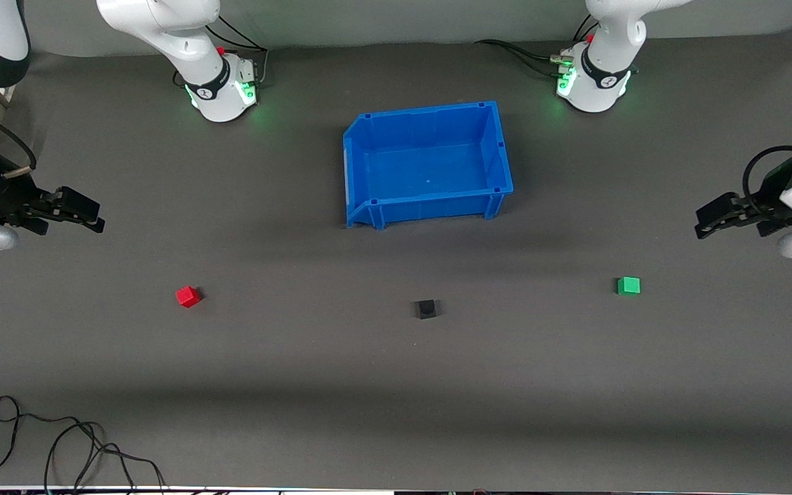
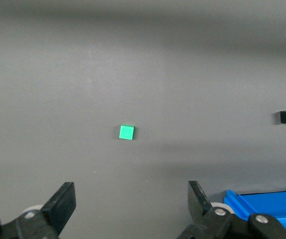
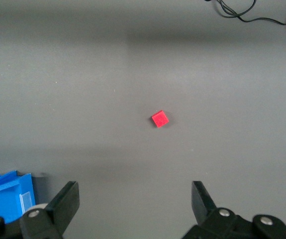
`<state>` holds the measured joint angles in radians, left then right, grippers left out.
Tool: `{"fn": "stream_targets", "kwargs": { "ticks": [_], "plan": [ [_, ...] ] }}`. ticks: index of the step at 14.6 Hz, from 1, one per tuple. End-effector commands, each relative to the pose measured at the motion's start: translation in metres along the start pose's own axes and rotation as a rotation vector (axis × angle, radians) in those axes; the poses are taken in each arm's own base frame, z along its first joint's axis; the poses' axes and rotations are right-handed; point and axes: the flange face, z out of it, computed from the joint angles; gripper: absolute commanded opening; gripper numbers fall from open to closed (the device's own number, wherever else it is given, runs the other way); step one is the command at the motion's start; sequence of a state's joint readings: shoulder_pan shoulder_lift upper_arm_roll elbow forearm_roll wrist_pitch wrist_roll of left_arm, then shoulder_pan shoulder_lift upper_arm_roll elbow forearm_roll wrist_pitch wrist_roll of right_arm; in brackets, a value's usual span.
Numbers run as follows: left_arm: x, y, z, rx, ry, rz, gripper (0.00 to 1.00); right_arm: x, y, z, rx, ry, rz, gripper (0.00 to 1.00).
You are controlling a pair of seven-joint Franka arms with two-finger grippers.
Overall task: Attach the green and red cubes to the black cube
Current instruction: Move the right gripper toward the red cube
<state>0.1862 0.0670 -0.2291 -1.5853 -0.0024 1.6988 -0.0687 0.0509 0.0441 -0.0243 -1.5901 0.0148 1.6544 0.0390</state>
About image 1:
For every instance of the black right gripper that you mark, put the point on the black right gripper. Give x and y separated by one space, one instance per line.
4 198

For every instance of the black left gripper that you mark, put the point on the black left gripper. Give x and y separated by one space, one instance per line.
766 202

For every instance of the small green cube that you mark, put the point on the small green cube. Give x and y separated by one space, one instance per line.
628 285

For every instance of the small red cube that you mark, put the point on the small red cube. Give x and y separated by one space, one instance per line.
188 296

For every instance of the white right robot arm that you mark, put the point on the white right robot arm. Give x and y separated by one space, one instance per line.
183 41

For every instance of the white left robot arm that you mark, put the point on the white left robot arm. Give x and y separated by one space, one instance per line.
612 41

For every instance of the small black cube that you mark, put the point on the small black cube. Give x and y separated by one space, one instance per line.
426 309

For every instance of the beige plastic crate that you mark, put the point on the beige plastic crate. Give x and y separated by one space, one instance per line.
1 96

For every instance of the blue plastic storage bin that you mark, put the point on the blue plastic storage bin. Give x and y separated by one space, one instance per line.
427 168

